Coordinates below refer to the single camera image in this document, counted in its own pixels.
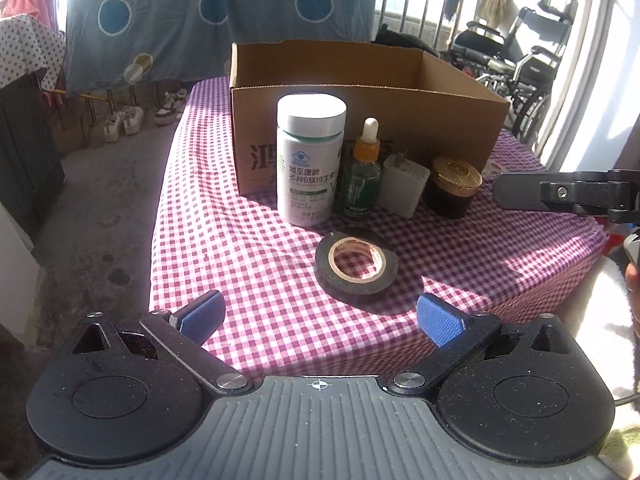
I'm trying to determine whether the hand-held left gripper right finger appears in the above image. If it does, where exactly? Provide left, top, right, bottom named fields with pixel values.
left=381, top=292, right=576, bottom=398

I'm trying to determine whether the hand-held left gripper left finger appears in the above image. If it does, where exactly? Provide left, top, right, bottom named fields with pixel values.
left=62, top=289, right=254, bottom=397

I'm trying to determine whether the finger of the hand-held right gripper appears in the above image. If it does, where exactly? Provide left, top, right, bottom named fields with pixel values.
left=491, top=169, right=640, bottom=217

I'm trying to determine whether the gold lidded jar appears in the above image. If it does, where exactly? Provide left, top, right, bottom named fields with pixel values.
left=424, top=156, right=483, bottom=219

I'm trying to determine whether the brown cardboard box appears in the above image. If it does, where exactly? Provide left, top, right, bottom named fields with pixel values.
left=229, top=39, right=511, bottom=198

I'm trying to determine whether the white charger plug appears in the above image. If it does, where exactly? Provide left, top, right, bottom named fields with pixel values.
left=377, top=147, right=431, bottom=218

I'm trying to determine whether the black tape roll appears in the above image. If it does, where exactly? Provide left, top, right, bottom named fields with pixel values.
left=315, top=227, right=399, bottom=297

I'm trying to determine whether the green dropper bottle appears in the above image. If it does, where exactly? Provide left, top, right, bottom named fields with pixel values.
left=336, top=117, right=383, bottom=221

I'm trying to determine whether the white supplement bottle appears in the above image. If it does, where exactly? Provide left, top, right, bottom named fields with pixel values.
left=276, top=94, right=347, bottom=226

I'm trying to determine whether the person's right hand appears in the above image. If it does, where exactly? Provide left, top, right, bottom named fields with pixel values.
left=624, top=262, right=640, bottom=341

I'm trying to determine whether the purple checked tablecloth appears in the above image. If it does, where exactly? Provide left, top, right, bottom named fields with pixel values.
left=147, top=76, right=608, bottom=376

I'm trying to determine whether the black wheelchair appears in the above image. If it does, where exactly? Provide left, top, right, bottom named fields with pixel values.
left=450, top=0, right=581, bottom=143

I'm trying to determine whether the beige hanging towel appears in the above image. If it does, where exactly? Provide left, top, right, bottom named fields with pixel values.
left=475, top=0, right=518, bottom=23

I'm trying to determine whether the black cloth item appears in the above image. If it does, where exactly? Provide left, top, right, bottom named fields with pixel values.
left=374, top=23, right=441, bottom=57

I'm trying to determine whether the white and grey sneaker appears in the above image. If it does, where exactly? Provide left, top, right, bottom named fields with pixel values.
left=154, top=97, right=180, bottom=127
left=169, top=88, right=191, bottom=117

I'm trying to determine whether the dark cabinet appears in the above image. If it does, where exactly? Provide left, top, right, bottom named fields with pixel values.
left=0, top=67, right=66, bottom=233

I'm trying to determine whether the blue blanket with circles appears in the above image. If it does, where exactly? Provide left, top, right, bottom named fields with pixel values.
left=65, top=0, right=381, bottom=96

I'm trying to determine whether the white star printed cloth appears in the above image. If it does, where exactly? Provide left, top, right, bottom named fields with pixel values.
left=0, top=15, right=67, bottom=91

